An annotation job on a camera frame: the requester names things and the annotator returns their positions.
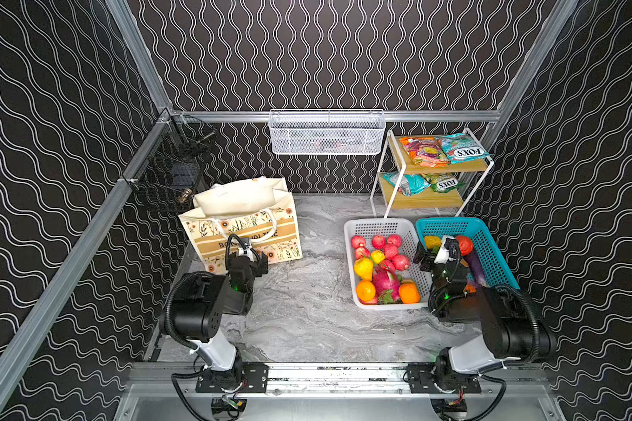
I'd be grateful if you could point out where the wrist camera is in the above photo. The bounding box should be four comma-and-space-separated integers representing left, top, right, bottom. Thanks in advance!
434, 236, 462, 264
238, 238, 260, 261

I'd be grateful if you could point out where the red apple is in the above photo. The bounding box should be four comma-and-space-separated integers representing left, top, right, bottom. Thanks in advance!
350, 235, 367, 249

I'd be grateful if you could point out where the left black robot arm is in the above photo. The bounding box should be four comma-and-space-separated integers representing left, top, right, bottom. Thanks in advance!
159, 248, 269, 385

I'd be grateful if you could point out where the pink dragon fruit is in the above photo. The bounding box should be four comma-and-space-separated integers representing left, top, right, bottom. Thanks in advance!
372, 270, 401, 305

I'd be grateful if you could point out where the orange candy bag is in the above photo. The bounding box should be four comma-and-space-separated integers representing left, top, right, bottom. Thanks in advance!
400, 136, 449, 168

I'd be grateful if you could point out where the white wooden two-tier shelf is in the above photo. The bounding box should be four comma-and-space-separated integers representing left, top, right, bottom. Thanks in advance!
370, 131, 494, 219

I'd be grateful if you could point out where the orange tangerine with leaf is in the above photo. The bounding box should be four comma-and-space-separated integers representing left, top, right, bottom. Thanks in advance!
356, 281, 377, 305

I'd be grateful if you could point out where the green Fox's bag lower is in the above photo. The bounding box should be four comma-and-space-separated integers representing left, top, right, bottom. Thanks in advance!
427, 174, 463, 194

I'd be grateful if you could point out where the floral canvas grocery bag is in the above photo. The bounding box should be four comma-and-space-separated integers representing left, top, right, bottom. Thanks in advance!
179, 177, 303, 274

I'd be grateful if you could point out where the teal plastic vegetable basket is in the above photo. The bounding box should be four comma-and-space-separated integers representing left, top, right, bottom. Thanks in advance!
415, 217, 520, 289

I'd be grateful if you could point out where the purple eggplant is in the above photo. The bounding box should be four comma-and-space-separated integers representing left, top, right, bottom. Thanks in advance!
463, 250, 489, 287

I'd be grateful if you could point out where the black wire wall basket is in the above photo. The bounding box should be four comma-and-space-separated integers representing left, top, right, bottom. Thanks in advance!
128, 115, 218, 214

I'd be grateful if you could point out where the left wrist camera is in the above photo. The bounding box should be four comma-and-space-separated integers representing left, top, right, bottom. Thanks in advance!
238, 238, 260, 261

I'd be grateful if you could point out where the yellow lemon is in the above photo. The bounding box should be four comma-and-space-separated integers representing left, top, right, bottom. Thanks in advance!
370, 250, 386, 265

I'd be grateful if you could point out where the teal snack bag lower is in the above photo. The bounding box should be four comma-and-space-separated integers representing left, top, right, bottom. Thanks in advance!
381, 171, 431, 196

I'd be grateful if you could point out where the teal Fox's candy bag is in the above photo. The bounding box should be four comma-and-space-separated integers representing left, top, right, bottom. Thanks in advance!
438, 133, 490, 165

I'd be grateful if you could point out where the white plastic fruit basket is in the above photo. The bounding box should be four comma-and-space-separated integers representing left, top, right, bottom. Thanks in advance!
344, 219, 432, 312

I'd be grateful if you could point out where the yellow pepper in teal basket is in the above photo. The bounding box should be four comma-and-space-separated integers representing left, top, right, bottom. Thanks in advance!
424, 236, 442, 251

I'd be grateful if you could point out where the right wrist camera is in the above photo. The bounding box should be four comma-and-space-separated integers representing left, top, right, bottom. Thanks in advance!
434, 236, 462, 264

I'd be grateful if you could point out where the orange fruit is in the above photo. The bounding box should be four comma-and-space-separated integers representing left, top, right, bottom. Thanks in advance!
398, 282, 421, 305

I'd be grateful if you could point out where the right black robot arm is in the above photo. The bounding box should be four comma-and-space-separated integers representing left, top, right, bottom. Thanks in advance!
413, 244, 557, 379

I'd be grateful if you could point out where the white wire wall basket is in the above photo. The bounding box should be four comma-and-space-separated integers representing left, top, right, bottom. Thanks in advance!
268, 109, 386, 155

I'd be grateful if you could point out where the red tomato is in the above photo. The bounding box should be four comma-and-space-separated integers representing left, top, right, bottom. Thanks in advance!
456, 235, 474, 256

